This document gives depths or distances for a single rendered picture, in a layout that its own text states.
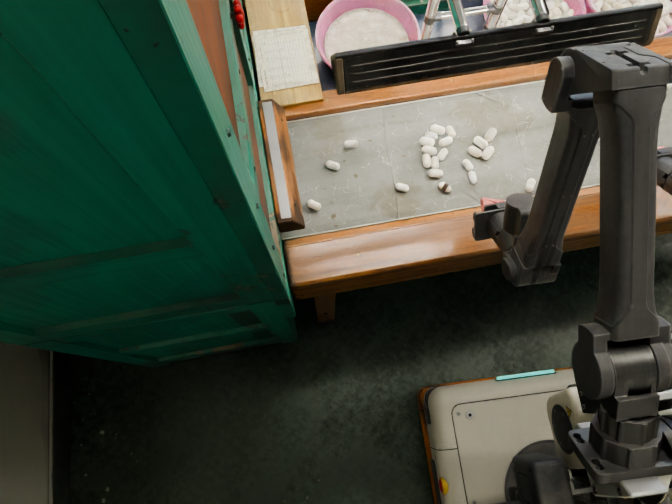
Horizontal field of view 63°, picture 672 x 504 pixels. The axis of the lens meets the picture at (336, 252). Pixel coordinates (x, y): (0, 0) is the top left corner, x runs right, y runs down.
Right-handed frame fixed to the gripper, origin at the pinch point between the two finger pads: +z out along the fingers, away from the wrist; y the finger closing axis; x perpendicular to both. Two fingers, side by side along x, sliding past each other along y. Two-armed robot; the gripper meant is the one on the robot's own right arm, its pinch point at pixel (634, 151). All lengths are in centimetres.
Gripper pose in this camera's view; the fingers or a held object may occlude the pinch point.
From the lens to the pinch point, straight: 139.4
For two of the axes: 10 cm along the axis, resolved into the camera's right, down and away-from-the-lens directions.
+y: -9.8, 1.7, -0.6
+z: -1.5, -5.6, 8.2
